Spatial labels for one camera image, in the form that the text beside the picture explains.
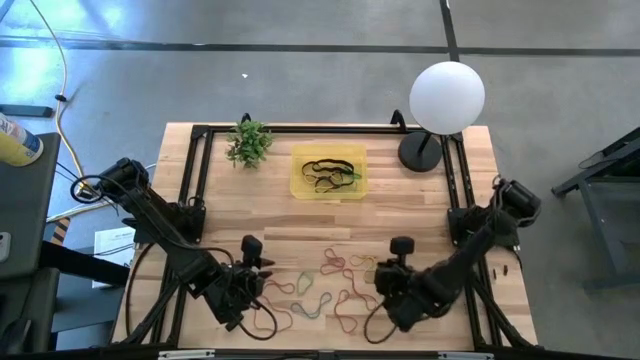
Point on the blue rubber band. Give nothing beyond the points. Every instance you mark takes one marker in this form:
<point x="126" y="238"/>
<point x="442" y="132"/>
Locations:
<point x="312" y="316"/>

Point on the flat black floor object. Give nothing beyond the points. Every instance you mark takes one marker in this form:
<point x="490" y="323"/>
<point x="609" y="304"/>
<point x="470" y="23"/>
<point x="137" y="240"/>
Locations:
<point x="25" y="111"/>

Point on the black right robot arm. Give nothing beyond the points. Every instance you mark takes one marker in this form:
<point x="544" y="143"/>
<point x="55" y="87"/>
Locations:
<point x="475" y="245"/>

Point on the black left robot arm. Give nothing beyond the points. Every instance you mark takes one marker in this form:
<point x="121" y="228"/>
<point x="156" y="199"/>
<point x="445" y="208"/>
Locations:
<point x="160" y="220"/>

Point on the yellow translucent plastic bin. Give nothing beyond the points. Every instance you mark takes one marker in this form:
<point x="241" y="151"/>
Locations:
<point x="327" y="152"/>

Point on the black metal rail frame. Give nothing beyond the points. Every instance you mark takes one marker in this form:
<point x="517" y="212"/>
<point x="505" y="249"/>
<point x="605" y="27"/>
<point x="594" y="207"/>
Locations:
<point x="300" y="129"/>

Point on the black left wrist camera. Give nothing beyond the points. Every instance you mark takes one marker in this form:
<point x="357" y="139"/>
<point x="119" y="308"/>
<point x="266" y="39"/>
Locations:
<point x="251" y="246"/>

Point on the white globe lamp black base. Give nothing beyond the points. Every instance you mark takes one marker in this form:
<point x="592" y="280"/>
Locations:
<point x="446" y="97"/>

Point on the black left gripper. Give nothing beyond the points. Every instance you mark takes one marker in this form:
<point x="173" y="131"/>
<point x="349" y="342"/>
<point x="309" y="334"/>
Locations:
<point x="240" y="295"/>

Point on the yellow blue white container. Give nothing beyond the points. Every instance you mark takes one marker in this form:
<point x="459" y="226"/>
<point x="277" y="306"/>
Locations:
<point x="17" y="147"/>

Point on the black cart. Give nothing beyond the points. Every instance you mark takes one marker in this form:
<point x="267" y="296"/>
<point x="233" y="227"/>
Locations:
<point x="25" y="200"/>

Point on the yellow black striped tape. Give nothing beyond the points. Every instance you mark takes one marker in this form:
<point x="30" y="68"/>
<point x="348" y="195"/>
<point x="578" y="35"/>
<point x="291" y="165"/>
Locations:
<point x="60" y="231"/>

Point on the white paper sheet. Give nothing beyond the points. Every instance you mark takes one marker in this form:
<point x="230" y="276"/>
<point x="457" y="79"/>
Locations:
<point x="112" y="240"/>

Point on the yellow rubber band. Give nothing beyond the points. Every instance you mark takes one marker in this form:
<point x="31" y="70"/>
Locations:
<point x="370" y="258"/>
<point x="312" y="179"/>

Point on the green plant in white pot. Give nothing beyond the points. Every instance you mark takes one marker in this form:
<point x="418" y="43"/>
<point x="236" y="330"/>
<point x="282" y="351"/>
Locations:
<point x="248" y="143"/>

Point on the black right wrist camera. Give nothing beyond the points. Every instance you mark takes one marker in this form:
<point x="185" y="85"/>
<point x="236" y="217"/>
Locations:
<point x="401" y="246"/>

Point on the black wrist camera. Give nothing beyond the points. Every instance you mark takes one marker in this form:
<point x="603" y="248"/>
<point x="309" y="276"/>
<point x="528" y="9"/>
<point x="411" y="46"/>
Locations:
<point x="251" y="246"/>
<point x="401" y="246"/>

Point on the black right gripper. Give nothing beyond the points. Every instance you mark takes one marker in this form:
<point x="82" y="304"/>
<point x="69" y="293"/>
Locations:
<point x="407" y="300"/>

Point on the white remote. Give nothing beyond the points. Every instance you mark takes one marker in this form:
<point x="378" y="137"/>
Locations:
<point x="4" y="247"/>

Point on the black rubber band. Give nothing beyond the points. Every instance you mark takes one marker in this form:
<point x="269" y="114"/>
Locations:
<point x="330" y="189"/>
<point x="325" y="161"/>

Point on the dark grey metal stand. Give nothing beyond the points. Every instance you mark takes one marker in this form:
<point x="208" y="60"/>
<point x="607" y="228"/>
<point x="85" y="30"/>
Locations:
<point x="620" y="225"/>

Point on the green rubber band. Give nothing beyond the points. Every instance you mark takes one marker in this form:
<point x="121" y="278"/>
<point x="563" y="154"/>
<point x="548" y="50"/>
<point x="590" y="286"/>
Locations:
<point x="299" y="287"/>
<point x="356" y="176"/>

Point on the red rubber band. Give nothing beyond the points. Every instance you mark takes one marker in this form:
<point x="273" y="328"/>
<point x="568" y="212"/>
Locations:
<point x="290" y="317"/>
<point x="336" y="312"/>
<point x="322" y="270"/>
<point x="350" y="280"/>
<point x="292" y="287"/>

